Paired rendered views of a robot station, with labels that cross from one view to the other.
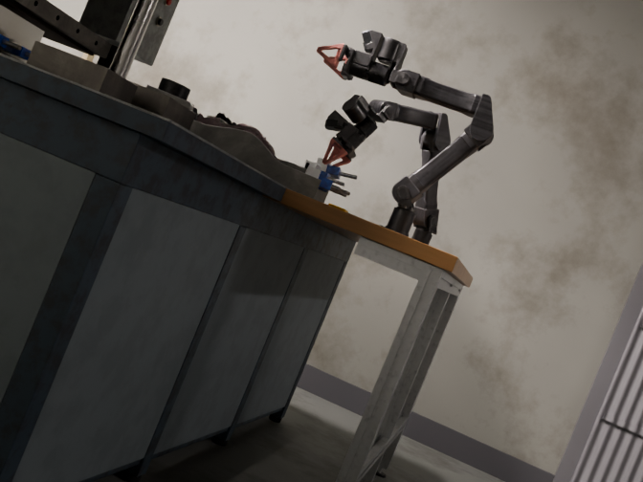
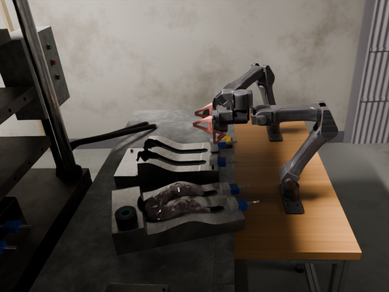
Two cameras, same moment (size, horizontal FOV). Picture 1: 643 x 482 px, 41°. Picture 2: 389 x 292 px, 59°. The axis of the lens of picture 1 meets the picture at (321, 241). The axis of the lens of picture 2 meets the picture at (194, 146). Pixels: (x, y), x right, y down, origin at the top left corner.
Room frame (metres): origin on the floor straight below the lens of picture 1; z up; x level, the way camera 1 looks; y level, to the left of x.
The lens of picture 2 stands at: (1.21, 0.33, 1.78)
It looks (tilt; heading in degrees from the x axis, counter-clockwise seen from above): 30 degrees down; 354
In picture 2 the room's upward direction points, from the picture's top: 5 degrees counter-clockwise
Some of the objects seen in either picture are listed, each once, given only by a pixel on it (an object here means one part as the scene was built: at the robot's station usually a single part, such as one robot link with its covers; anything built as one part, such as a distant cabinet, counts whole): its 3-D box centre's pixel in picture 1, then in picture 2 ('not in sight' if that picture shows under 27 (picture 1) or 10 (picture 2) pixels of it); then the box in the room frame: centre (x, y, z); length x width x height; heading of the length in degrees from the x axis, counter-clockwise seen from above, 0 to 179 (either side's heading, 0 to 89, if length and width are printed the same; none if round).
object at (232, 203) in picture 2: (327, 185); (243, 204); (2.28, 0.04, 0.85); 0.13 x 0.05 x 0.05; 93
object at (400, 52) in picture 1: (396, 63); (249, 106); (2.37, 0.00, 1.24); 0.12 x 0.09 x 0.12; 77
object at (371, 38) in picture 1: (365, 49); (223, 104); (2.39, 0.09, 1.25); 0.07 x 0.06 x 0.11; 167
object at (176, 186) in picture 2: (240, 133); (175, 200); (2.32, 0.31, 0.90); 0.26 x 0.18 x 0.08; 93
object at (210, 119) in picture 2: (333, 55); (205, 122); (2.38, 0.16, 1.20); 0.09 x 0.07 x 0.07; 77
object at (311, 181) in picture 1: (233, 146); (176, 209); (2.31, 0.32, 0.85); 0.50 x 0.26 x 0.11; 93
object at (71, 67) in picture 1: (82, 77); not in sight; (1.71, 0.56, 0.83); 0.17 x 0.13 x 0.06; 76
